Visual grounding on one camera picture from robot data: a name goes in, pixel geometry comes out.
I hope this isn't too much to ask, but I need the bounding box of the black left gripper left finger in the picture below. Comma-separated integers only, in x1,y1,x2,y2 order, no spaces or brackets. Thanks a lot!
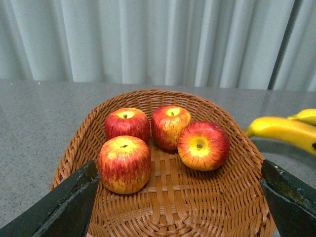
0,160,100,237

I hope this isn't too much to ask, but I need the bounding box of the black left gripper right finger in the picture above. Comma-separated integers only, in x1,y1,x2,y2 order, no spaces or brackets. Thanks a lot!
260,159,316,237

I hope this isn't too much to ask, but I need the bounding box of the yellow banana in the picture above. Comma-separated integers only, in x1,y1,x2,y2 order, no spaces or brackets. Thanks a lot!
287,109,316,126
244,117,316,155

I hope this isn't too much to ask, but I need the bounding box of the red yellow apple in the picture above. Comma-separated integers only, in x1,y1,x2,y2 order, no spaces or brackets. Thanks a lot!
98,135,151,195
151,105,192,151

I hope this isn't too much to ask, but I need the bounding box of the brown wicker basket left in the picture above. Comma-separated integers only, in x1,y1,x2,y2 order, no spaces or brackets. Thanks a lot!
52,89,276,237

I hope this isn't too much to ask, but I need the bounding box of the dark red apple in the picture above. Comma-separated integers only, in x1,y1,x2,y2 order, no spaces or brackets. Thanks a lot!
177,121,230,171

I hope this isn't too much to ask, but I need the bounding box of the red apple far left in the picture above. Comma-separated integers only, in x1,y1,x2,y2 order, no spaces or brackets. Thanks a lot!
104,107,150,143

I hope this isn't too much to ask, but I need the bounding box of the pale grey curtain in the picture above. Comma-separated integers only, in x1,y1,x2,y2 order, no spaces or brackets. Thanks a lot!
0,0,316,91

